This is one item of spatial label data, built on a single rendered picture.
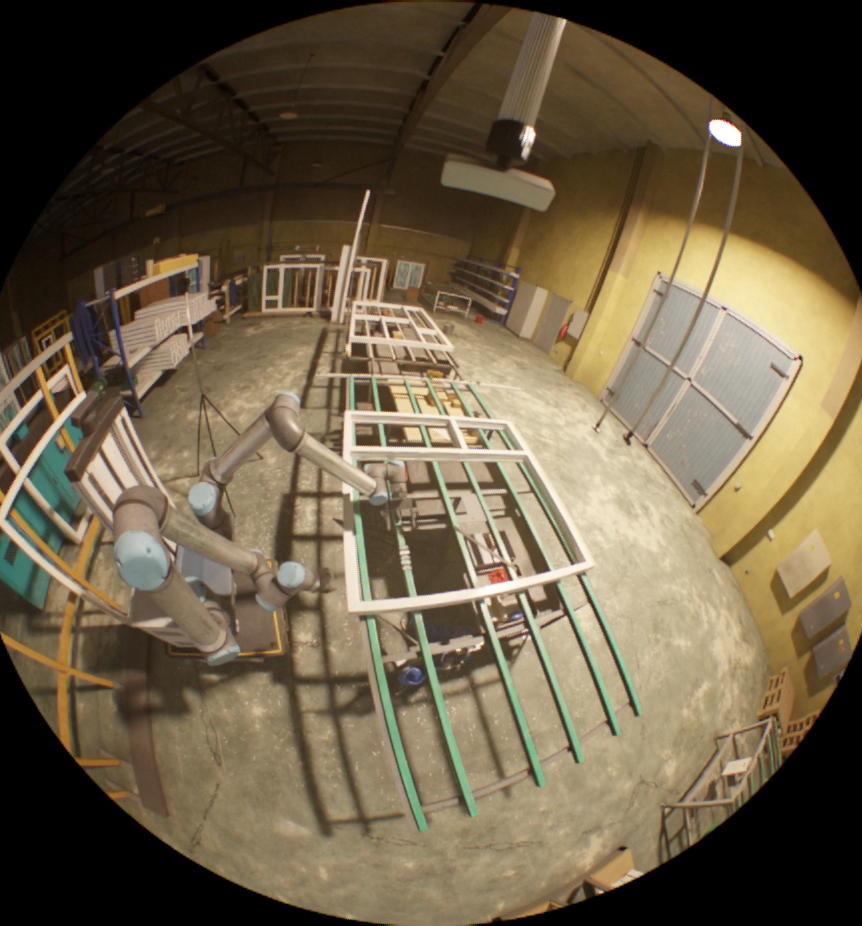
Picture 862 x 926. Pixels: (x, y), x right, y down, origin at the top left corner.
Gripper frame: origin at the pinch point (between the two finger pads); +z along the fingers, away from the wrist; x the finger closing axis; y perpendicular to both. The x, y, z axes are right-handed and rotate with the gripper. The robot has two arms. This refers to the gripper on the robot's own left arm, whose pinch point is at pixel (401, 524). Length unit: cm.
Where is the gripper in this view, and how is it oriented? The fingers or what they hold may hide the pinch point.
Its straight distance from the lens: 148.2
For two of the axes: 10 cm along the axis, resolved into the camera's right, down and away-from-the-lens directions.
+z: 0.9, 9.9, -1.2
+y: -3.4, 1.5, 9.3
